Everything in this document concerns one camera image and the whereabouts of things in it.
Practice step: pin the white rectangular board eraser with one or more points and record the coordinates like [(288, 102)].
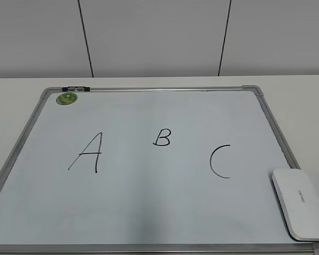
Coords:
[(299, 203)]

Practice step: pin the white magnetic whiteboard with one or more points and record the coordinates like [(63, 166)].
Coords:
[(147, 170)]

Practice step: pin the green round magnet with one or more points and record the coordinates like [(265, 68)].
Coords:
[(66, 98)]

